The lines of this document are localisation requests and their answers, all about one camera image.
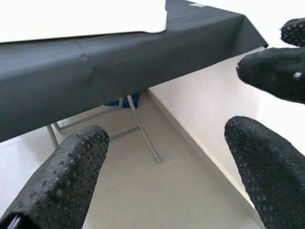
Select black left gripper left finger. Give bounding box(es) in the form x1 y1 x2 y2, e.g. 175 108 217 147
0 125 110 229

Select white plastic table top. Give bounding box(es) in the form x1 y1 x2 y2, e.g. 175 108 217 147
0 0 167 45

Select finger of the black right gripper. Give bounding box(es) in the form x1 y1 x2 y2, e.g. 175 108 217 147
236 47 305 105
280 18 305 48

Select black tablecloth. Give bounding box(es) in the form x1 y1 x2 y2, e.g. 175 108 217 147
0 0 269 144

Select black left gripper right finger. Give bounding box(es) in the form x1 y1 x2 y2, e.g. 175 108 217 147
224 116 305 229

